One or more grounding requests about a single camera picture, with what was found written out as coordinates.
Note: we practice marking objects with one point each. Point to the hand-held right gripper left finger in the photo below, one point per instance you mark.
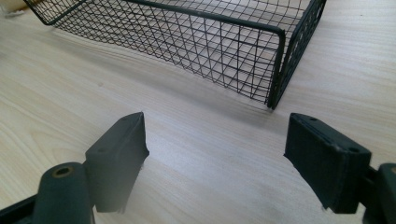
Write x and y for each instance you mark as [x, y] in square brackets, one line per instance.
[116, 161]

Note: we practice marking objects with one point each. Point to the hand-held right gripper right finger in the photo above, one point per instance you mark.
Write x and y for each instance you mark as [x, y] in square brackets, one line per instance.
[327, 165]

